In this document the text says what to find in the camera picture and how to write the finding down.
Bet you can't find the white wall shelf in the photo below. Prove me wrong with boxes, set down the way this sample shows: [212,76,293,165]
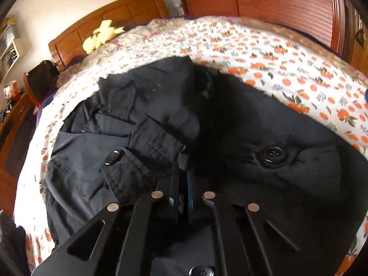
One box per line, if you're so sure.
[0,16,26,78]

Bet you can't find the floral beige blanket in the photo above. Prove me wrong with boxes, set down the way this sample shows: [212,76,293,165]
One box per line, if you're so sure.
[57,17,187,75]

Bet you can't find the wooden bed headboard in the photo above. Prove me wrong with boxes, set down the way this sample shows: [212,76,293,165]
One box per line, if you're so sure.
[48,0,170,66]

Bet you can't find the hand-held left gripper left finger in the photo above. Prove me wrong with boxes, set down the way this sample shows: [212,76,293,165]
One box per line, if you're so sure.
[32,162,180,276]

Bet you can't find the black backpack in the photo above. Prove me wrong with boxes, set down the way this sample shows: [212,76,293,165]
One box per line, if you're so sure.
[24,60,62,104]

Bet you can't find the orange plastic bag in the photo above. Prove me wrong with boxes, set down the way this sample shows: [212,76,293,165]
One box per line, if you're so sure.
[2,80,19,100]

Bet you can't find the wooden desk cabinet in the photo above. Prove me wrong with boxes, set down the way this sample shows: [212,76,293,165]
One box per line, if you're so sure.
[0,92,36,216]

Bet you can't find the orange fruit printed bedsheet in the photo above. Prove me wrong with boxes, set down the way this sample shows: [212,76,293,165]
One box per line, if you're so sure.
[13,16,368,276]

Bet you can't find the black double-breasted coat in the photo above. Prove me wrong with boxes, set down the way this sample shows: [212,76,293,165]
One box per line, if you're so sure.
[43,55,368,276]

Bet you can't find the yellow plush toy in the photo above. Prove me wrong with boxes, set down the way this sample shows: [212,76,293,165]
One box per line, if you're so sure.
[83,20,125,54]

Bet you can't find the wooden slatted wardrobe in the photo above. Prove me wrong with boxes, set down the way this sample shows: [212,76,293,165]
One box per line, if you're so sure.
[167,0,345,55]

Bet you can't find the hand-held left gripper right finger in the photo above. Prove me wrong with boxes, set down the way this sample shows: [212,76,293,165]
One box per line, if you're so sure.
[186,171,299,276]

